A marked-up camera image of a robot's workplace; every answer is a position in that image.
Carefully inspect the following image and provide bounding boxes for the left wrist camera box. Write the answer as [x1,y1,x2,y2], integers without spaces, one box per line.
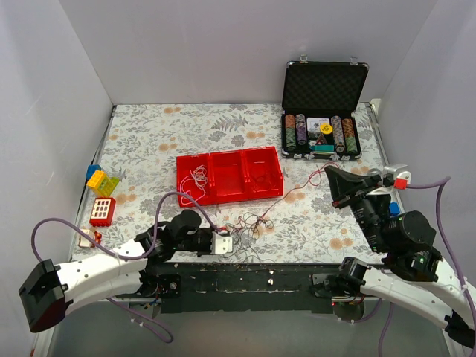
[210,232,233,255]

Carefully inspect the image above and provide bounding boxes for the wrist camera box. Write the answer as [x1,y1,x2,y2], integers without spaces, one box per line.
[210,232,233,255]
[370,164,411,196]

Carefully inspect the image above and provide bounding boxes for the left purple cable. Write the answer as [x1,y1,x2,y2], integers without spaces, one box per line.
[30,191,228,344]

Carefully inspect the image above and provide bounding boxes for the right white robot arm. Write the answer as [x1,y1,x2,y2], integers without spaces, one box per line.
[312,164,475,348]

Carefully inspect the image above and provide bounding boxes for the single red wire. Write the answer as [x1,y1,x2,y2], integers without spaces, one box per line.
[260,161,341,220]

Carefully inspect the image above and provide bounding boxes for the red black wires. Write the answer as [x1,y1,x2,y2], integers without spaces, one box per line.
[225,211,275,261]

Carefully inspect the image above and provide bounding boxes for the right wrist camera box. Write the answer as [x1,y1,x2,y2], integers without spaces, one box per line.
[370,164,411,196]

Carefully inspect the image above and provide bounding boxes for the red three-compartment tray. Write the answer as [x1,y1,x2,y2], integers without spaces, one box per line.
[176,147,283,208]

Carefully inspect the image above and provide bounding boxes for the yellow green toy brick house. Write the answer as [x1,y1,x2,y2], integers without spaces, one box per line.
[86,164,123,198]

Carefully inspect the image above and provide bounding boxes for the white wire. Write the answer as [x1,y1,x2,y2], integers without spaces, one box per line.
[178,163,210,206]

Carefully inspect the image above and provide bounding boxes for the red white window brick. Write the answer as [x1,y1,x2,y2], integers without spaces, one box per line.
[89,197,116,227]

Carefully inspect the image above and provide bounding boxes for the small blue block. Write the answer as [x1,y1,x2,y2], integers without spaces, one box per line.
[389,202,401,217]

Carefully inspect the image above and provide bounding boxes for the black poker chip case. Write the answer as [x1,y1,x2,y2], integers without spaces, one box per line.
[281,57,369,161]

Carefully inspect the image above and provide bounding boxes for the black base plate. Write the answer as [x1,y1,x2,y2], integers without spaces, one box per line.
[115,261,387,315]

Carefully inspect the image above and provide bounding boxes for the small white red toy figure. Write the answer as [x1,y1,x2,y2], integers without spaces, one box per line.
[77,229,102,248]

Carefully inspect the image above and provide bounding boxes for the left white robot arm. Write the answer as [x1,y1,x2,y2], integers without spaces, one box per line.
[19,210,233,333]

